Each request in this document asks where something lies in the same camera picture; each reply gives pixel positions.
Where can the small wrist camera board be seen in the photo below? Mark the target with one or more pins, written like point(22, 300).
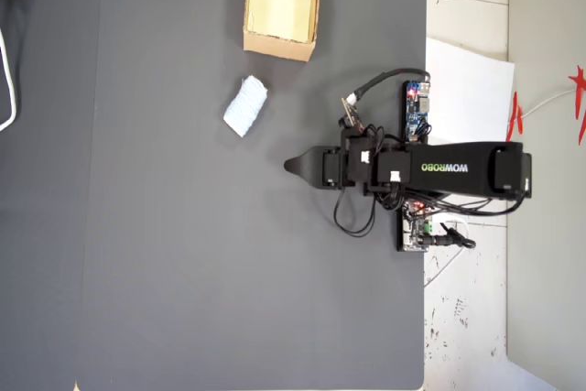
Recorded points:
point(351, 115)

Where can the large dark grey mat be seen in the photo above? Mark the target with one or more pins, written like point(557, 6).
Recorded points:
point(229, 272)

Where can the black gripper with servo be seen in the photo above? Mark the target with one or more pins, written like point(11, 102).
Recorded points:
point(354, 166)

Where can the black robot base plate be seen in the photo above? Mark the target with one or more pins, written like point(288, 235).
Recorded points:
point(399, 235)

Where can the open cardboard box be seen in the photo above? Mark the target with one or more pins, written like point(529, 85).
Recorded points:
point(279, 2)

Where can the black WOWROBO robot arm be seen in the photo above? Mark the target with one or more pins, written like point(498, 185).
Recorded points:
point(458, 153)

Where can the white cloth-wrapped block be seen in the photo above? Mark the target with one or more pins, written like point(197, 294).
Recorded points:
point(246, 106)

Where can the green white controller board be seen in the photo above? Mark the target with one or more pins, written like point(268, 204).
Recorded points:
point(412, 235)

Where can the white paper sheet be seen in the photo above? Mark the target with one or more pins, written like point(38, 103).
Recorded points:
point(467, 98)

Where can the white curved rim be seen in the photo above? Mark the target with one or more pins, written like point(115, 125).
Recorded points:
point(12, 89)

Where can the blue circuit board with USB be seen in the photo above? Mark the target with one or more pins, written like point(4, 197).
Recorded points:
point(414, 111)

